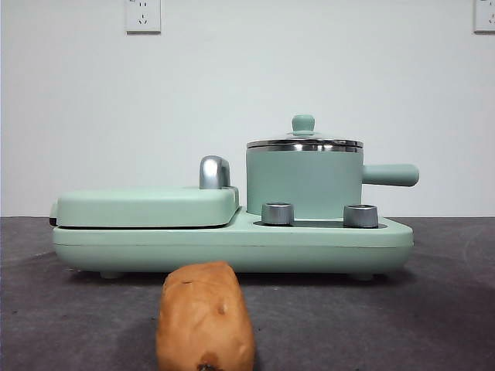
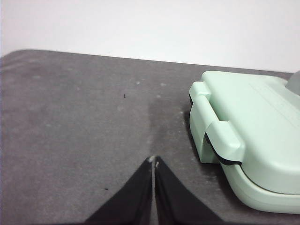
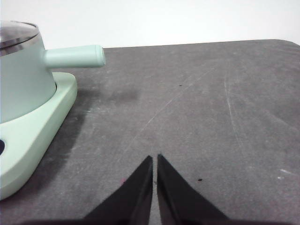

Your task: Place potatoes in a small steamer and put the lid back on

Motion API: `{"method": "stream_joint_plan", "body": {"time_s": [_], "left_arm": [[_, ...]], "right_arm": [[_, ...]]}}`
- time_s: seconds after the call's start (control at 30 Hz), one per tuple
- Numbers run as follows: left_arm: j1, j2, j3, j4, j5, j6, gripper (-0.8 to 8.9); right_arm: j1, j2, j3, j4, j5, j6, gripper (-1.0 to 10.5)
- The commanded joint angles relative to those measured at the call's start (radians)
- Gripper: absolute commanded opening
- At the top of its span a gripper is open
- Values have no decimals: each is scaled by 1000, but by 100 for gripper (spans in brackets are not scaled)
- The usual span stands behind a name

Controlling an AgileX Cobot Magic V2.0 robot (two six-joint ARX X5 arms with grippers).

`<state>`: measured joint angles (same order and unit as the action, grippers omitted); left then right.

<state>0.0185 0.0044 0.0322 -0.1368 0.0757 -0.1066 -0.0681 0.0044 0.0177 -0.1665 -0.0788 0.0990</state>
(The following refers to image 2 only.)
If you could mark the mint green hinged griddle cover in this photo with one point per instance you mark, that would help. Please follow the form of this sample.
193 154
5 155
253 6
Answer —
257 117

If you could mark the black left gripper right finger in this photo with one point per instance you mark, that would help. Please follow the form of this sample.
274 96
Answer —
178 201

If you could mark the mint green breakfast maker base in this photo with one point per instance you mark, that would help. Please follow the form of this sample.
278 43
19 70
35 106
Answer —
269 201

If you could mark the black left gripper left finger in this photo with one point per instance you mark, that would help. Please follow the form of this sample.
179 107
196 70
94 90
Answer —
131 201

